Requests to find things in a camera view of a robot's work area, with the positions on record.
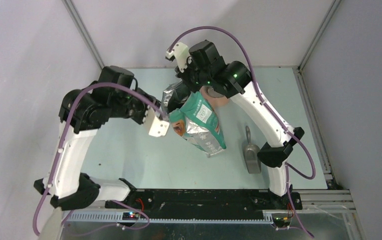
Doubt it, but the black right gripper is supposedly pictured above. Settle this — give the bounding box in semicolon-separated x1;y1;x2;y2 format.
176;54;213;93

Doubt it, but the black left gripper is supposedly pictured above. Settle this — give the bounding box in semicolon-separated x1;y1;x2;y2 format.
110;87;162;127

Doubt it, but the green pet food bag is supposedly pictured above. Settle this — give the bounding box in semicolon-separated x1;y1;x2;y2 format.
161;82;226;156

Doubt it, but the metal food scoop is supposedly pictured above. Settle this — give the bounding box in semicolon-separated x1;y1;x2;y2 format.
242;125;261;174

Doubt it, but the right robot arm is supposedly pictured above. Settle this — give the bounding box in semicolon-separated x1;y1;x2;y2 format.
165;40;304;209

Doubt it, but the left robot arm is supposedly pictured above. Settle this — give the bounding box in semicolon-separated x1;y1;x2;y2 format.
34;66;161;211

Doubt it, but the steel bowl right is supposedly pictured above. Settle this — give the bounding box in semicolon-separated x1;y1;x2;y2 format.
205;86;224;99

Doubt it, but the pink double bowl stand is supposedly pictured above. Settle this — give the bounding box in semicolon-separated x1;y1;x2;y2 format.
207;95;230;108

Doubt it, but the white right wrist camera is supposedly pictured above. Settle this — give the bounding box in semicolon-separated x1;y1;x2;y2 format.
165;42;192;73

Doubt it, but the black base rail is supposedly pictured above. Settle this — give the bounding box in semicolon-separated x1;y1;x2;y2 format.
123;189;302;221

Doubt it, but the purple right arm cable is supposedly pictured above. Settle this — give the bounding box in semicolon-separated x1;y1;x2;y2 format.
167;26;317;240

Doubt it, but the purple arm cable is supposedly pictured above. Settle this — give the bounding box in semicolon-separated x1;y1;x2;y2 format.
167;26;317;240
32;82;168;237

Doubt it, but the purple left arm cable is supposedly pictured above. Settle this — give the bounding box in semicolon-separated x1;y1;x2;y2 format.
32;82;168;237

